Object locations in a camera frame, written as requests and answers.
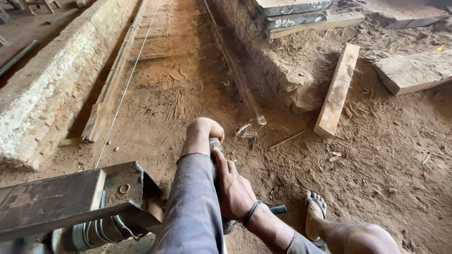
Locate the person's left hand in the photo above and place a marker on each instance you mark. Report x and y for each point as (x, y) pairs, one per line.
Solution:
(201, 130)

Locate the person's right hand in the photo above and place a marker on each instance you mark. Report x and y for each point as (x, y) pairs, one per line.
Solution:
(235, 192)

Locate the black wristband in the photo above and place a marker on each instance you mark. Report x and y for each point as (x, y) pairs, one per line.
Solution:
(251, 212)

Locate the black metal pipe end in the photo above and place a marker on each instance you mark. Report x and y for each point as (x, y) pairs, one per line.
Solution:
(279, 209)

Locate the thin wooden stick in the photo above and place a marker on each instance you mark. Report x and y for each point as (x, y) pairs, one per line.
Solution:
(287, 139)

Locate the black flip-flop sandal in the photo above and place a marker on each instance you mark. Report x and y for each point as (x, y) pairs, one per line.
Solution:
(315, 206)

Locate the thin wooden cross batten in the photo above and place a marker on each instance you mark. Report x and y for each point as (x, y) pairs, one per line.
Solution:
(160, 56)

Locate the small paper scrap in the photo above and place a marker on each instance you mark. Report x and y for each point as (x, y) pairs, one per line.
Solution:
(334, 156)

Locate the person's right leg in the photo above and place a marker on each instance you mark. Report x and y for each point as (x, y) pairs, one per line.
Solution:
(353, 238)

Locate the long pale wooden plank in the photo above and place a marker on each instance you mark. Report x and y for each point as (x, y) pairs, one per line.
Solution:
(337, 90)

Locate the stack of sawn timber boards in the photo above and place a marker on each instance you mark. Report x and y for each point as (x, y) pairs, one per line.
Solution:
(296, 17)

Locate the grey metal pipe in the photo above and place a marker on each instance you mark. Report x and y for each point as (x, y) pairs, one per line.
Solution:
(17, 58)

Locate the wooden stool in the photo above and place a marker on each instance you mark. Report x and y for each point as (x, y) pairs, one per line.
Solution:
(39, 4)

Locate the thick flat wooden slab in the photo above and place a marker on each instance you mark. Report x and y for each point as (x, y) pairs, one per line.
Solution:
(413, 72)

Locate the large dusty wooden slab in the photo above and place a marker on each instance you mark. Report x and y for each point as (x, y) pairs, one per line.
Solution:
(406, 14)

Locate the long dusty track rail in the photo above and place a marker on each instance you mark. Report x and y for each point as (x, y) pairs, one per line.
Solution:
(106, 97)
(240, 81)

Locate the rusty steel beam frame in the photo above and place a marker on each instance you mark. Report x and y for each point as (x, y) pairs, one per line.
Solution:
(63, 197)

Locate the low brick wall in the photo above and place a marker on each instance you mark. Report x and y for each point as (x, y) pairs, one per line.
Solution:
(53, 81)

